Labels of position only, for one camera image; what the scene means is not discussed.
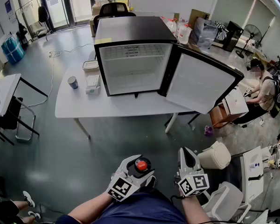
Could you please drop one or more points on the white tissue packet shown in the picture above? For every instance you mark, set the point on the white tissue packet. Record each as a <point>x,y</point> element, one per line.
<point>93,84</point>

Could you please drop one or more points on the white desk black legs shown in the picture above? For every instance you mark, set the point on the white desk black legs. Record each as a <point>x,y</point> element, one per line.
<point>4,90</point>

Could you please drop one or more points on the metal frame chair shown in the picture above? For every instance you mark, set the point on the metal frame chair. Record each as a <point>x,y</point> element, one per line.
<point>25,122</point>

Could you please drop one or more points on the black cabinet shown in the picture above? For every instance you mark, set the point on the black cabinet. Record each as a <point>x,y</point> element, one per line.
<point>233,35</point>

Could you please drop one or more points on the black hanging garment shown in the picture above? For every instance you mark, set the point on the black hanging garment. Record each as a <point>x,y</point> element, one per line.
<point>43,14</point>

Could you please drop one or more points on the purple floor scrap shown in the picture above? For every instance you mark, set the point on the purple floor scrap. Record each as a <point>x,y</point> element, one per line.
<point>208,130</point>

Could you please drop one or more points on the white trash bin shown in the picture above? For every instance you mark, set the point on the white trash bin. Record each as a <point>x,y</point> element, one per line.
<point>215,156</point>

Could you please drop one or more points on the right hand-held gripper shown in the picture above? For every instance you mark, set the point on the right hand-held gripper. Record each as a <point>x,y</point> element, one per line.
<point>193,184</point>

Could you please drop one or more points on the brown wooden stool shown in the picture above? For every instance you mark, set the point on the brown wooden stool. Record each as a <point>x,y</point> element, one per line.
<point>220,118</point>

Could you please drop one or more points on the clear plastic bag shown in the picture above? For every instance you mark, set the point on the clear plastic bag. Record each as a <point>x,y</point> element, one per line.
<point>206,34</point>

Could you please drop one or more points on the white plastic chair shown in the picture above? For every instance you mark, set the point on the white plastic chair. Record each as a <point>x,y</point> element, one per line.
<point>226,199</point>

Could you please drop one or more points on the person's blue clothing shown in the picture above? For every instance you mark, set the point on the person's blue clothing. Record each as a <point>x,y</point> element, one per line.
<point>142,209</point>

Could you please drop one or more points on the black floor fan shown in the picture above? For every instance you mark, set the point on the black floor fan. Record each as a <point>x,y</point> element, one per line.
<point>252,32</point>

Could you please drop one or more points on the white side cabinet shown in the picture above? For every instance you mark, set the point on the white side cabinet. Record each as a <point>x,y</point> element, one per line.
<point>253,171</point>

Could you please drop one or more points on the black mini fridge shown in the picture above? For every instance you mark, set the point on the black mini fridge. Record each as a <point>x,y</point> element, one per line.
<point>133,29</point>

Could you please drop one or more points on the white drawer box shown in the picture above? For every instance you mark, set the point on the white drawer box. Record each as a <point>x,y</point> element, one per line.
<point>236,102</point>

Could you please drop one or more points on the black white striped cloth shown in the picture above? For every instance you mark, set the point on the black white striped cloth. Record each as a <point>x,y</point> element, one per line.
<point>221,30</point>

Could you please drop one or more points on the clear water jug red cap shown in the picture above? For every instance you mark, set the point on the clear water jug red cap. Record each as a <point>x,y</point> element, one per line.
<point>171,26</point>
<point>184,32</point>

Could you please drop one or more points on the person's right forearm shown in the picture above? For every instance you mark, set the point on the person's right forearm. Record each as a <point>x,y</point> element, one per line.
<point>193,209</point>

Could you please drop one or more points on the brown cardboard sheet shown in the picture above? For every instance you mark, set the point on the brown cardboard sheet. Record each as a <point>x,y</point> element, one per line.
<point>197,14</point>

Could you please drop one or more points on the blue paper cup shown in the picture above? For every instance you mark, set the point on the blue paper cup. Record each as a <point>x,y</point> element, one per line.
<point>73,82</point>

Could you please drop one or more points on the blue woven bag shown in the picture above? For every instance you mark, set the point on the blue woven bag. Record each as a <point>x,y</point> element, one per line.
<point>12,49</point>

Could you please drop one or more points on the black office chair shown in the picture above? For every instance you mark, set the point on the black office chair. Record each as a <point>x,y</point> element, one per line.
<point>114,9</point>

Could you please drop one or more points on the cardboard box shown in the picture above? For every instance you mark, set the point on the cardboard box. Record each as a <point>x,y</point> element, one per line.
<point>95,9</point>

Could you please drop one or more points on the white lidded food container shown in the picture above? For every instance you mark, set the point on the white lidded food container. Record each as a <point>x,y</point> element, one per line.
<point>90,65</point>

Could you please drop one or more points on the person's left forearm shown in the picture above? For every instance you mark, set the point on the person's left forearm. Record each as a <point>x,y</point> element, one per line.
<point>91,207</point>

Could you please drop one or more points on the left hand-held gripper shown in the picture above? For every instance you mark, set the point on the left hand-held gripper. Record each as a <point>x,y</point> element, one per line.
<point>121,188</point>

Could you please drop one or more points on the white table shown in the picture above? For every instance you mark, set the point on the white table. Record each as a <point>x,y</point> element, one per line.
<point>121,106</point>

